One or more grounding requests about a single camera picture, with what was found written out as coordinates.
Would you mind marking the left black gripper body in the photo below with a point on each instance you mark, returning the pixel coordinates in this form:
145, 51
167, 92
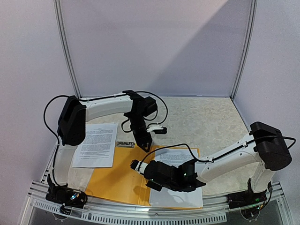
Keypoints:
138, 134

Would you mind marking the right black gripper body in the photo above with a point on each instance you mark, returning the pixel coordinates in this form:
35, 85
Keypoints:
149, 173

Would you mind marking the orange file folder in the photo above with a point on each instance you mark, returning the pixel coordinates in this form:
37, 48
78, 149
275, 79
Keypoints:
120, 183

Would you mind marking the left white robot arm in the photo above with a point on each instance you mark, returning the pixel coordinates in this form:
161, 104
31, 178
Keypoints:
76, 112

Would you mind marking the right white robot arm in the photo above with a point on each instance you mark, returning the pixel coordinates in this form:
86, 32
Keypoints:
263, 144

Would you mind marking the chrome side folder clip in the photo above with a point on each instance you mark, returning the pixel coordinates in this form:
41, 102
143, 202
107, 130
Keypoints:
125, 144

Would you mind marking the stack of printed papers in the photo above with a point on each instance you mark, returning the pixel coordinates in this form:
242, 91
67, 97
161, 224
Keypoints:
97, 149

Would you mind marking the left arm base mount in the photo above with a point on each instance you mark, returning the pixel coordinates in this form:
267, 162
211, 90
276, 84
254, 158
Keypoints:
64, 195

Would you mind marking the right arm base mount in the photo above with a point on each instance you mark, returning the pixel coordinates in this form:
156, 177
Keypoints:
248, 197

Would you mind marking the right aluminium frame post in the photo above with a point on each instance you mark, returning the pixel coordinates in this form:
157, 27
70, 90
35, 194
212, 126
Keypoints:
245, 49

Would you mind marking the aluminium frame post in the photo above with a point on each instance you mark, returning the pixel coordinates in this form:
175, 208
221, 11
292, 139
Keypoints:
65, 47
245, 49

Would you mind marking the left aluminium frame post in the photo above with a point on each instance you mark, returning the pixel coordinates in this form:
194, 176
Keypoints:
65, 47

